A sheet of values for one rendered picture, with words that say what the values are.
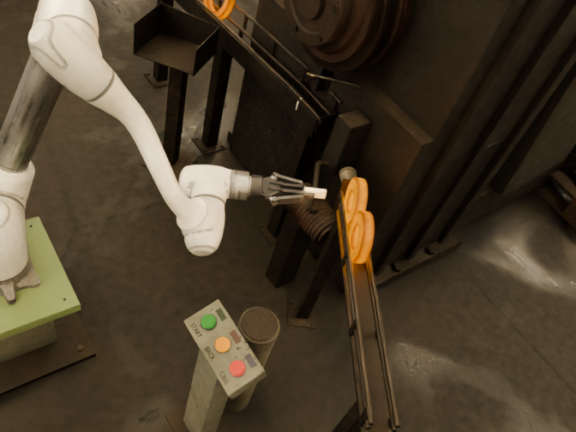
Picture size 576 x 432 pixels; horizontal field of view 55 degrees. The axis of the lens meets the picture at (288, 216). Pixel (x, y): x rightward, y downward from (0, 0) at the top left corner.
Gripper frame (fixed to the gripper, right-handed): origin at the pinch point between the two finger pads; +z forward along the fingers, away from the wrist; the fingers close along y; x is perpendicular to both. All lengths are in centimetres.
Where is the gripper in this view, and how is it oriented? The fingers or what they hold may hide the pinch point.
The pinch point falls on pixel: (315, 193)
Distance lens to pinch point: 172.8
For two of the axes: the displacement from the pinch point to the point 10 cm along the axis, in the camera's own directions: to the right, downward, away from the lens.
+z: 9.9, 1.0, 1.0
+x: 1.4, -6.5, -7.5
